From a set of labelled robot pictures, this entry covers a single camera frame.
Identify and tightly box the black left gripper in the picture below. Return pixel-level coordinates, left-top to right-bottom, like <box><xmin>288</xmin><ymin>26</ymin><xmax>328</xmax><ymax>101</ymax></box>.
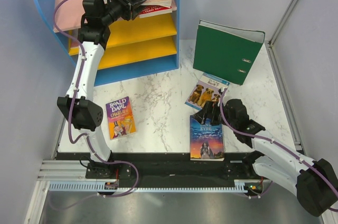
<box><xmin>101</xmin><ymin>0</ymin><xmax>148</xmax><ymax>26</ymax></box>

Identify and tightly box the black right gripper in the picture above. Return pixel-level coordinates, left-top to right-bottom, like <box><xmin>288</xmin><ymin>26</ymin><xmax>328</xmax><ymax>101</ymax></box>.
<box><xmin>191</xmin><ymin>101</ymin><xmax>237</xmax><ymax>129</ymax></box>

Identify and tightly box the red 13-Storey Treehouse book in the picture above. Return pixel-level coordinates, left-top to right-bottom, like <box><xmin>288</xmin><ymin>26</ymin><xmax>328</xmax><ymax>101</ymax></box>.
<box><xmin>138</xmin><ymin>5</ymin><xmax>177</xmax><ymax>18</ymax></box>

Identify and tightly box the dogs Bark picture book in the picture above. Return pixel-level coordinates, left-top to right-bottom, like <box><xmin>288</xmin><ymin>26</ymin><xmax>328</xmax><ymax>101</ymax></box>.
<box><xmin>185</xmin><ymin>73</ymin><xmax>230</xmax><ymax>110</ymax></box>

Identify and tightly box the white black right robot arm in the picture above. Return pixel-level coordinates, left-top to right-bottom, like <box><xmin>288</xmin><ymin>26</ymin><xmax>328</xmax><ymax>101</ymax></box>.
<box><xmin>193</xmin><ymin>99</ymin><xmax>337</xmax><ymax>217</ymax></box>

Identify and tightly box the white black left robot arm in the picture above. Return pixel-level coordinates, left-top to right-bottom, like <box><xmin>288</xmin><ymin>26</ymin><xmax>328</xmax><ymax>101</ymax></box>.
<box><xmin>57</xmin><ymin>0</ymin><xmax>147</xmax><ymax>178</ymax></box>

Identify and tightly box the Jane Eyre blue book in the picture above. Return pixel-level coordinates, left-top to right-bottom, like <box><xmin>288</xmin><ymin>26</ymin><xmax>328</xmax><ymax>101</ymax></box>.
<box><xmin>190</xmin><ymin>116</ymin><xmax>224</xmax><ymax>161</ymax></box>

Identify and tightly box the blue yellow pink bookshelf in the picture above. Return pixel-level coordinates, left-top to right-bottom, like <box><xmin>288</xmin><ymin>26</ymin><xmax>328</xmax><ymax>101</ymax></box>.
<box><xmin>34</xmin><ymin>0</ymin><xmax>180</xmax><ymax>86</ymax></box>

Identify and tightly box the green lever arch file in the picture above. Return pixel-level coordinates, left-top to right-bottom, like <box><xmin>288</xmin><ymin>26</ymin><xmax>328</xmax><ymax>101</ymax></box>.
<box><xmin>193</xmin><ymin>20</ymin><xmax>265</xmax><ymax>85</ymax></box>

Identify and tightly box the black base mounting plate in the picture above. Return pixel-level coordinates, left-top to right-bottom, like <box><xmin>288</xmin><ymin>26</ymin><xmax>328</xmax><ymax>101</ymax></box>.
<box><xmin>56</xmin><ymin>152</ymin><xmax>262</xmax><ymax>188</ymax></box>

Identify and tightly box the Roald Dahl Charlie book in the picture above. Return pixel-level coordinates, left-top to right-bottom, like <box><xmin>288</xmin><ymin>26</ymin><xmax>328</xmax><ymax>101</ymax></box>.
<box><xmin>106</xmin><ymin>96</ymin><xmax>136</xmax><ymax>140</ymax></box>

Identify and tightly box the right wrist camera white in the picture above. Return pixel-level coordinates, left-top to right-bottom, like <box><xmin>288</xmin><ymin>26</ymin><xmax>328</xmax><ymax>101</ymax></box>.
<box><xmin>218</xmin><ymin>86</ymin><xmax>228</xmax><ymax>95</ymax></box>

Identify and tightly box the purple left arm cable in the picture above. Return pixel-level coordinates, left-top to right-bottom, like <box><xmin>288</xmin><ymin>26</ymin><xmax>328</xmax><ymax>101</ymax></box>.
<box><xmin>49</xmin><ymin>0</ymin><xmax>140</xmax><ymax>211</ymax></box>

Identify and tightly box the light blue cable duct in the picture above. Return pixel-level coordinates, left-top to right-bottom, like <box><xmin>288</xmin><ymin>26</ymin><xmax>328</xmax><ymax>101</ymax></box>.
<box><xmin>48</xmin><ymin>181</ymin><xmax>248</xmax><ymax>193</ymax></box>

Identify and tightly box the aluminium frame rail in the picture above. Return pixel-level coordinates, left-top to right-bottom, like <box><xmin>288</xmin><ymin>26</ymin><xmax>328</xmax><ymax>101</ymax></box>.
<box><xmin>268</xmin><ymin>0</ymin><xmax>317</xmax><ymax>48</ymax></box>

